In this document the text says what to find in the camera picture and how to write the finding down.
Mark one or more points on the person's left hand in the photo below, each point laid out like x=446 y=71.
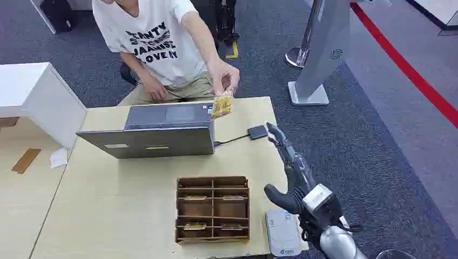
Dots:
x=220 y=73

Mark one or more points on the wooden card box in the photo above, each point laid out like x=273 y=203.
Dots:
x=213 y=211

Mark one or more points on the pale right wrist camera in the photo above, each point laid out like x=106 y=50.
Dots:
x=317 y=198

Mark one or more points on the person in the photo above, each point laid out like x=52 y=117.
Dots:
x=161 y=53

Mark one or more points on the grey kiosk stand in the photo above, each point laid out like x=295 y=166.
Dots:
x=322 y=53

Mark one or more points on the clear round glass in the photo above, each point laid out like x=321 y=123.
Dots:
x=393 y=254

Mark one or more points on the white cabinet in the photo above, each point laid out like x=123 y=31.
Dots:
x=35 y=89

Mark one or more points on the brown wooden piece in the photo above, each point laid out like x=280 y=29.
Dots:
x=9 y=122

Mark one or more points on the grey laptop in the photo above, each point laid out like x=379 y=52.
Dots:
x=150 y=143

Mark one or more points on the chrome stanchion post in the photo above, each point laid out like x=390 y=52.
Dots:
x=297 y=57

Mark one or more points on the brown tape strip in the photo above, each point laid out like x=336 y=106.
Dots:
x=25 y=161

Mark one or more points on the white flat device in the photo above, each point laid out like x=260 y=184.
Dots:
x=283 y=234

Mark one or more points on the white paper scrap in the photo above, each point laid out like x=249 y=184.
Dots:
x=58 y=158

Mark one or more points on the black card reader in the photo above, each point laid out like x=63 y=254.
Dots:
x=257 y=132

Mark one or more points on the black box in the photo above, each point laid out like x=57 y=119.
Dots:
x=59 y=14

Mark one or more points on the white table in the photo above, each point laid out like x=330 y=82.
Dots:
x=440 y=9

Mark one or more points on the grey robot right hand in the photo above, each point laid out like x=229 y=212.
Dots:
x=300 y=175

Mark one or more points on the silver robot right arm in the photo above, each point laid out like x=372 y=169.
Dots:
x=340 y=243

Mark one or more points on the black stand legs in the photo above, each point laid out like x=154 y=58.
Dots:
x=226 y=21

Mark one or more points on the person's right hand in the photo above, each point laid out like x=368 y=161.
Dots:
x=154 y=89

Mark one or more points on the black stool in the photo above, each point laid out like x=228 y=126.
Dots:
x=127 y=73

